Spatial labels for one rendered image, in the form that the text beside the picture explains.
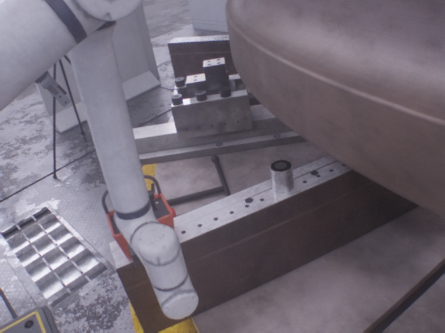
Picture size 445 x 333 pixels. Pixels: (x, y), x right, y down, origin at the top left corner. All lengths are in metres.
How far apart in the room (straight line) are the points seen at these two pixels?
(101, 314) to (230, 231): 1.00
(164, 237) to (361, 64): 0.75
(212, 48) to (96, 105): 2.62
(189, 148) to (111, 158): 1.64
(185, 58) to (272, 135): 1.34
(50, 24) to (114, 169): 0.38
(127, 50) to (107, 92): 3.71
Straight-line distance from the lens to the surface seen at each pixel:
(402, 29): 1.18
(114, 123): 0.83
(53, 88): 1.24
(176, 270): 0.89
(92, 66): 0.79
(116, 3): 0.60
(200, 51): 3.44
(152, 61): 4.77
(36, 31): 0.59
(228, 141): 2.47
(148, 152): 2.55
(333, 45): 1.35
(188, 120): 2.33
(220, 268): 1.49
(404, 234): 1.88
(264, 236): 1.49
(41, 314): 1.87
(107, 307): 2.19
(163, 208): 1.32
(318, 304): 1.60
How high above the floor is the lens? 1.59
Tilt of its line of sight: 31 degrees down
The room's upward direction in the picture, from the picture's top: 11 degrees counter-clockwise
